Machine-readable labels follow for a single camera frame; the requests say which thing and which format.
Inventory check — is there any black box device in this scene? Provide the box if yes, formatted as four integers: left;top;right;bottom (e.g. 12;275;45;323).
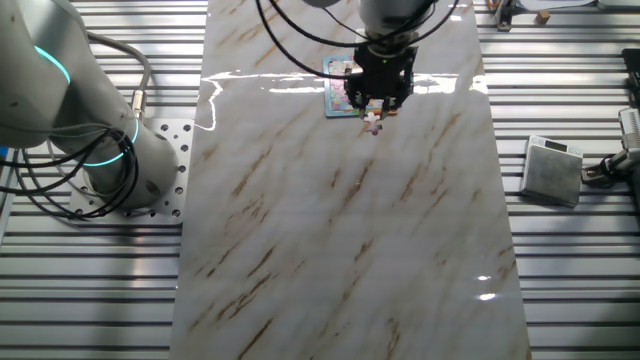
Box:
621;48;640;107

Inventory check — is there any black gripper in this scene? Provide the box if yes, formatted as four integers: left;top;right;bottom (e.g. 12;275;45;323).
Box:
344;44;419;120

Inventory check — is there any grey cable with metal plug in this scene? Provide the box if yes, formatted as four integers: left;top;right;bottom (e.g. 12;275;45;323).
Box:
85;29;154;124

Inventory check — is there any pink brown puzzle piece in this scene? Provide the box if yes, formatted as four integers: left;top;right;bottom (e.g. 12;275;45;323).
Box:
362;110;384;137

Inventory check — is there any long black cable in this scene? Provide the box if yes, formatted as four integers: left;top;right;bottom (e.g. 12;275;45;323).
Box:
254;0;359;81
268;0;461;50

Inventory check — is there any grey ribbed device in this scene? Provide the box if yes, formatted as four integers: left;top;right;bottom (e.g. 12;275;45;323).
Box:
617;106;640;151

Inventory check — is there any marble pattern board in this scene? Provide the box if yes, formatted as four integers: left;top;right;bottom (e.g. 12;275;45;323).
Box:
169;0;532;360

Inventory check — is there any colourful butterfly puzzle board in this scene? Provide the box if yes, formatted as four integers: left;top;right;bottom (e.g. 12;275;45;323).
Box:
322;54;400;119

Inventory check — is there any black upright clamp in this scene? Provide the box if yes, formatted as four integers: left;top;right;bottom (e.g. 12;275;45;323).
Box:
494;0;516;32

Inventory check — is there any silver digital scale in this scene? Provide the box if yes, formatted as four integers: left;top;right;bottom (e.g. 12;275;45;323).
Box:
518;134;585;209

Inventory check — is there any black cable loop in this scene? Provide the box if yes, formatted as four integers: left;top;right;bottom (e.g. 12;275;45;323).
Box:
0;127;121;196
12;127;142;221

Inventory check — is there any black metal clamp connector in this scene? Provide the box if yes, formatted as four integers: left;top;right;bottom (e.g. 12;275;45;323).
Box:
581;151;631;190

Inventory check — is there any grey flat object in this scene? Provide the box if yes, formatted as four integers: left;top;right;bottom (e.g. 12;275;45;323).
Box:
597;0;640;11

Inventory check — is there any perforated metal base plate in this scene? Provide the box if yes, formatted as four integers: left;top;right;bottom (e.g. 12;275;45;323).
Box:
67;118;195;227

